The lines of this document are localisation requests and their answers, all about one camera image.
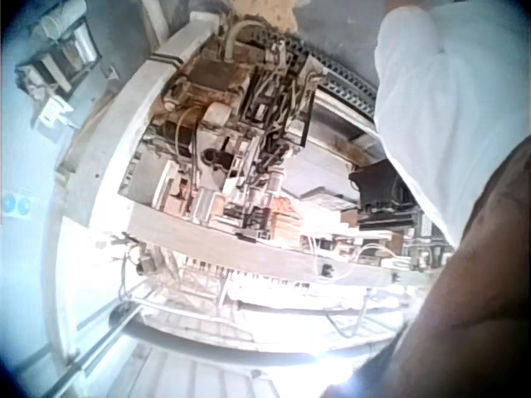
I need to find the large white industrial machine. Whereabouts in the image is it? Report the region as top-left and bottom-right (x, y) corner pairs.
(56, 10), (453, 345)

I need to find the clear plastic hose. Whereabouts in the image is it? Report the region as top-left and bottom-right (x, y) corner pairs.
(309, 242), (402, 339)

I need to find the black machine clamp block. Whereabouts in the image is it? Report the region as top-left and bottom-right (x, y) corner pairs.
(348, 159), (420, 231)

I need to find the black cable drag chain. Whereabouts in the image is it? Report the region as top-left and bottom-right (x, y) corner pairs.
(271, 32), (381, 121)

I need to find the white paper label tag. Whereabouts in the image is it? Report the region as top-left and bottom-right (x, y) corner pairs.
(35, 97), (74, 128)

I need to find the blue safety sign sticker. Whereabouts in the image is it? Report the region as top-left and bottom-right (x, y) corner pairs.
(0, 192), (37, 219)

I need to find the grey control cabinet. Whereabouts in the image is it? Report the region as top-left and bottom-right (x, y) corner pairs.
(14, 0), (121, 104)

